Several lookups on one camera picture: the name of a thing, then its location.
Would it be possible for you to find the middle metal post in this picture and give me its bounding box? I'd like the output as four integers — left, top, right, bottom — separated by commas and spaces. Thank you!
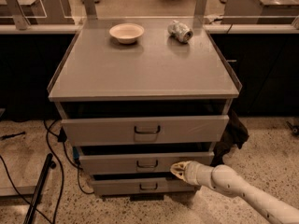
83, 0, 97, 20

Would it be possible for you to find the metal post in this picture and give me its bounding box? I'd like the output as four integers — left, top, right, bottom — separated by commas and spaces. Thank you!
194, 0, 207, 19
6, 0, 30, 30
83, 0, 97, 20

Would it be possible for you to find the black floor cable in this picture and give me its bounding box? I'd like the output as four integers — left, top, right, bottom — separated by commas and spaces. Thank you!
0, 119, 94, 224

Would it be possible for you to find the grey desk background right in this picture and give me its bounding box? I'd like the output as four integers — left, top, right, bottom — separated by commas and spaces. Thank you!
221, 0, 299, 24

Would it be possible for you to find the black pole on floor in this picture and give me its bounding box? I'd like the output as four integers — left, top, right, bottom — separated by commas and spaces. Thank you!
23, 153, 53, 224

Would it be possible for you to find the left metal post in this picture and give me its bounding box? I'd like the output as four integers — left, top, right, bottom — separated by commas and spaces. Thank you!
6, 0, 30, 30

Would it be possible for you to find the grey desk background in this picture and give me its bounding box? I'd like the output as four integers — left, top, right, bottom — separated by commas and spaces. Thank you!
221, 0, 299, 24
0, 0, 75, 24

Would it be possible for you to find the dark cloth on floor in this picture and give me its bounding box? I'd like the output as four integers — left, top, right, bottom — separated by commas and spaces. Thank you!
211, 109, 249, 167

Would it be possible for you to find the grey drawer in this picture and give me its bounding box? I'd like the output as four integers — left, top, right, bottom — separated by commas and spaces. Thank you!
91, 177, 196, 196
79, 152, 214, 175
62, 115, 229, 147

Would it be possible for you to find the right metal post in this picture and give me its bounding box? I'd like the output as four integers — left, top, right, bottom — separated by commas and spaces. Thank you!
194, 0, 207, 19

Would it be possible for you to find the black caster right edge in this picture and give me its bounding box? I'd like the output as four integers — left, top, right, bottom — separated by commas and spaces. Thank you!
287, 121, 299, 136

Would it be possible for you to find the grey bottom drawer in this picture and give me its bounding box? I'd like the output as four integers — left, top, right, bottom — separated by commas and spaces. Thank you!
91, 177, 196, 196

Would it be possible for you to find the grey drawer cabinet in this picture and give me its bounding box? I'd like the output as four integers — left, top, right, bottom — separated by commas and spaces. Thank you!
47, 17, 243, 201

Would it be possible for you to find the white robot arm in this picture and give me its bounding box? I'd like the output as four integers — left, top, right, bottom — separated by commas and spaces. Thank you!
170, 161, 299, 224

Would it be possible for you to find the grey desk background left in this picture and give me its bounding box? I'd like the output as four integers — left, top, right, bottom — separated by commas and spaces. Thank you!
0, 0, 75, 24

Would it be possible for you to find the white bowl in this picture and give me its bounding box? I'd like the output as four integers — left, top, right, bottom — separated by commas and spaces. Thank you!
109, 23, 144, 44

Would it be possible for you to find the crushed silver can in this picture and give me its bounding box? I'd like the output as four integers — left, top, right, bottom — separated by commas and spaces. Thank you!
167, 21, 193, 43

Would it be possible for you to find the grey top drawer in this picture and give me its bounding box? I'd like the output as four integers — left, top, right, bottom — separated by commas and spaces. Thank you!
62, 115, 229, 147

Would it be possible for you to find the black tool on floor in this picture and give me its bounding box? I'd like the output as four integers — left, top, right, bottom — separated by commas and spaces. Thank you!
0, 132, 26, 141

